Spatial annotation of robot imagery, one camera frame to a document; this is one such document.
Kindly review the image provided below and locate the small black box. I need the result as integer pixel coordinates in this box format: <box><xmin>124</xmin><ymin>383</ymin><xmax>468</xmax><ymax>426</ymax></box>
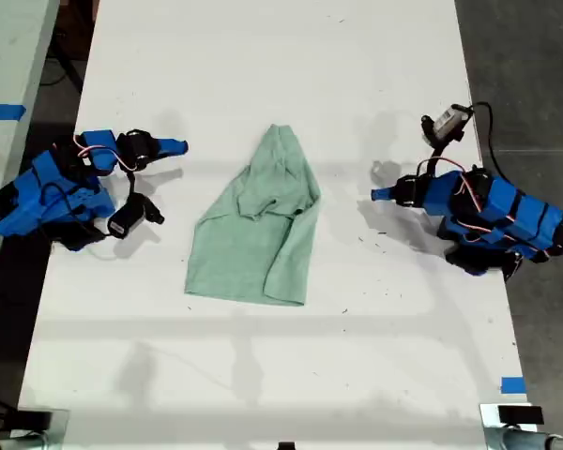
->
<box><xmin>496</xmin><ymin>405</ymin><xmax>544</xmax><ymax>426</ymax></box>

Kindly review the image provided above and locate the metal table clamp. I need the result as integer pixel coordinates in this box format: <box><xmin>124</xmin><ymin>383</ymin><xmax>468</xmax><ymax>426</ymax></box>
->
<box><xmin>0</xmin><ymin>407</ymin><xmax>71</xmax><ymax>450</ymax></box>
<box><xmin>478</xmin><ymin>401</ymin><xmax>563</xmax><ymax>450</ymax></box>

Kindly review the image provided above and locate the black camera cable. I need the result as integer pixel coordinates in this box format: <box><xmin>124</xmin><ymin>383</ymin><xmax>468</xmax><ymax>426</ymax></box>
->
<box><xmin>465</xmin><ymin>101</ymin><xmax>504</xmax><ymax>182</ymax></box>

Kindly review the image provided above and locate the long blue tape strip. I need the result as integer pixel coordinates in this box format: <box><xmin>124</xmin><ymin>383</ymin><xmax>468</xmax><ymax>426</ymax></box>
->
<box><xmin>0</xmin><ymin>103</ymin><xmax>27</xmax><ymax>123</ymax></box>

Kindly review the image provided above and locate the silver and black camera box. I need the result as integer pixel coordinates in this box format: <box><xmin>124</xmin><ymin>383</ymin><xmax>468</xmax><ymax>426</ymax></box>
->
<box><xmin>420</xmin><ymin>104</ymin><xmax>469</xmax><ymax>145</ymax></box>

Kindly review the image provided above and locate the pale green T-shirt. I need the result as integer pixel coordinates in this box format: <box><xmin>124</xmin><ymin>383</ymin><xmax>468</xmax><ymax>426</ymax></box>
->
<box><xmin>183</xmin><ymin>123</ymin><xmax>322</xmax><ymax>308</ymax></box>

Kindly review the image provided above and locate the white side table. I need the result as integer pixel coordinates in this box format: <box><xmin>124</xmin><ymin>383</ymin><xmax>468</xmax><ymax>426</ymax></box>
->
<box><xmin>0</xmin><ymin>0</ymin><xmax>63</xmax><ymax>301</ymax></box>

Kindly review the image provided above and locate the small blue tape piece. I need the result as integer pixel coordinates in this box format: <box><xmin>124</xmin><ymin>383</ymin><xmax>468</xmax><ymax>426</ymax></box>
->
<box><xmin>500</xmin><ymin>375</ymin><xmax>528</xmax><ymax>396</ymax></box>

